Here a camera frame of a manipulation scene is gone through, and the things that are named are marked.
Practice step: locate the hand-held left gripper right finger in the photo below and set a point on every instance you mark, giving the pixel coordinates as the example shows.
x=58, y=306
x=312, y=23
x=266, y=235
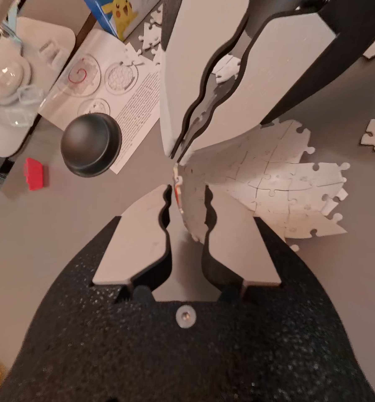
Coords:
x=241, y=251

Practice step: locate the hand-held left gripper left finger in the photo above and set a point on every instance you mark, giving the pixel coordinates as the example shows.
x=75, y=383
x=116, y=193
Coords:
x=137, y=245

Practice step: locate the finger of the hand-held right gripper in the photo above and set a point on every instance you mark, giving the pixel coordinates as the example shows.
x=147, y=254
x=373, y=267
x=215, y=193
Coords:
x=275, y=62
x=190, y=47

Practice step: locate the partly built puzzle ball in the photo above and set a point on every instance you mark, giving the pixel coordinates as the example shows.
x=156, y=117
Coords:
x=284, y=194

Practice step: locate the blue puzzle box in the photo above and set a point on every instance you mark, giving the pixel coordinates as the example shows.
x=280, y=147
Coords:
x=121, y=12

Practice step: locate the paper puzzle leaflet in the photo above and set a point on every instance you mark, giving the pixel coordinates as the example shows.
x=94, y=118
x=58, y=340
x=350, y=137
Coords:
x=128, y=103

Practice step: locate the black round ball stand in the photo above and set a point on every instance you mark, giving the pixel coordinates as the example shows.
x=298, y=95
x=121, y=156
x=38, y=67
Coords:
x=90, y=144

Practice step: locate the red plastic object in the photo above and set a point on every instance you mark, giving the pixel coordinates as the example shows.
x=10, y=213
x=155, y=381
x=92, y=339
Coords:
x=34, y=174

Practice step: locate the small clear plastic piece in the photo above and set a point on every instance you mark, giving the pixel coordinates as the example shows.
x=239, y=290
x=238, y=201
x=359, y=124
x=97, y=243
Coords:
x=51, y=51
x=30, y=95
x=19, y=121

